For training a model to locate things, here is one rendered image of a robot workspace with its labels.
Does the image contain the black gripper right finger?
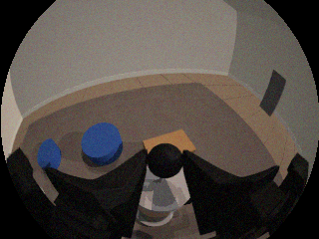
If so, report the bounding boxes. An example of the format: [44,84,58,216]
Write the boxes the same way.
[182,150,279,235]

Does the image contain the blue cylinder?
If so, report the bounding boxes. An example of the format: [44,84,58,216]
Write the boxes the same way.
[37,138,61,170]
[81,122,124,166]

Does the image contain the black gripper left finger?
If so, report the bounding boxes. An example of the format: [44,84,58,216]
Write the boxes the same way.
[45,148,148,238]

